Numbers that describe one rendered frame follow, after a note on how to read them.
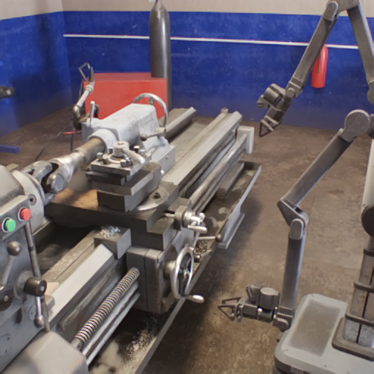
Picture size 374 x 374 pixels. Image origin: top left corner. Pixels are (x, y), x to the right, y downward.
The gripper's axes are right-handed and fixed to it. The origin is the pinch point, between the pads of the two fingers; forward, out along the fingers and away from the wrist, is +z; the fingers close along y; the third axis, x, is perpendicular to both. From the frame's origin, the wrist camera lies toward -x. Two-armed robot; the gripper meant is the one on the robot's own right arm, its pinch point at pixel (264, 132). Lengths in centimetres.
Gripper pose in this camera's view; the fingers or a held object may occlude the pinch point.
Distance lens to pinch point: 212.9
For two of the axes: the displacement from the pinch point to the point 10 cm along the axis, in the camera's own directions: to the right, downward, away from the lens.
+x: 7.6, 6.3, -1.8
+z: -4.2, 6.8, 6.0
